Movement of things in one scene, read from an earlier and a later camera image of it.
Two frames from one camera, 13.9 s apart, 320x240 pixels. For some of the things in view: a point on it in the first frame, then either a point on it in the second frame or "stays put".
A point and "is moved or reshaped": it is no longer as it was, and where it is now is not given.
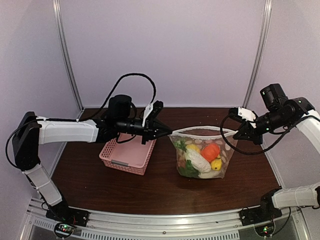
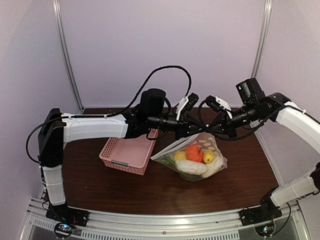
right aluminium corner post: [265, 27] stays put
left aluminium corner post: [58, 18] stays put
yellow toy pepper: [193, 147] → [208, 156]
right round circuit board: [265, 230] stays put
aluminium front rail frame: [218, 225] stays put
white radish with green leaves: [189, 170] → [212, 167]
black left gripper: [150, 129] → [184, 128]
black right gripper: [246, 129] → [227, 127]
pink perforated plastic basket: [131, 155] stays put
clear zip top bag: [203, 152] is moved or reshaped
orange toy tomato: [210, 152] → [193, 153]
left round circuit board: [63, 230] stays put
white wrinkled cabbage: [196, 159] → [190, 167]
